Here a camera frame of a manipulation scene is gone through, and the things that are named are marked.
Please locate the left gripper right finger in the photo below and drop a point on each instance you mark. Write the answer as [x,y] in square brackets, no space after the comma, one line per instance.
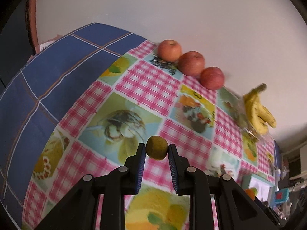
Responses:
[218,199]

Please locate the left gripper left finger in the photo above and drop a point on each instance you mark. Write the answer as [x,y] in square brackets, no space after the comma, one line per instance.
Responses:
[78,209]

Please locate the small tan round fruit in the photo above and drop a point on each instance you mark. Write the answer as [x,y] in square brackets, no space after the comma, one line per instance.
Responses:
[157,147]

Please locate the white foam tray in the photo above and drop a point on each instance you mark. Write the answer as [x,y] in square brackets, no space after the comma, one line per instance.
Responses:
[262,188]

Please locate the teal box with red label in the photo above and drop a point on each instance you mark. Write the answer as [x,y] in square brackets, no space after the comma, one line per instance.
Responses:
[281,196]

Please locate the yellow banana bunch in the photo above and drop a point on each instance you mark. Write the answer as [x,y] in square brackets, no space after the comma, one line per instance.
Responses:
[258,115]

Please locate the clear plastic fruit container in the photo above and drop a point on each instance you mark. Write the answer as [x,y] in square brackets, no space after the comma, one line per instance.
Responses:
[243,123]

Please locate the blue plaid tablecloth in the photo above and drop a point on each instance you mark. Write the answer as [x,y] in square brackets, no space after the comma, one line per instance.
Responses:
[41,93]

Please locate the pink checkered fruit tablecloth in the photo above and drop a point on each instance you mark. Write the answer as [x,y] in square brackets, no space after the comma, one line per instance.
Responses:
[139,96]

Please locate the red apple nearest bananas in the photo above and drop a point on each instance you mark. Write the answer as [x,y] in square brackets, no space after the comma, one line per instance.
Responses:
[212,78]

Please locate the red middle apple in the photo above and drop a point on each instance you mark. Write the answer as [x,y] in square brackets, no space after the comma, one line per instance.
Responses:
[191,63]

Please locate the pale orange apple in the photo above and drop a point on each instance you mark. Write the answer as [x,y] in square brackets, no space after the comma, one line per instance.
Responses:
[169,50]

